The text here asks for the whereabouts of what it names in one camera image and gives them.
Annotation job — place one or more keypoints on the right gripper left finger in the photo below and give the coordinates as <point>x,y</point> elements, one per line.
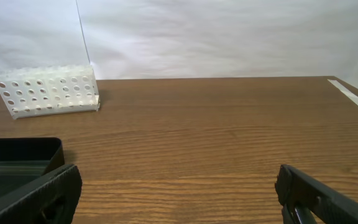
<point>42,199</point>

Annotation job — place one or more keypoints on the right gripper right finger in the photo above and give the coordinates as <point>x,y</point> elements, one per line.
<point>322,202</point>

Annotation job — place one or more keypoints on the clear test tube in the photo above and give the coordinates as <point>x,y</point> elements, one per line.
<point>17,169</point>

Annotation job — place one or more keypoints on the black tray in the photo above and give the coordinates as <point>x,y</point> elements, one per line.
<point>17,149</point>

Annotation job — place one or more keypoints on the white test tube rack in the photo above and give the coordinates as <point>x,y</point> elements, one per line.
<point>48,93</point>

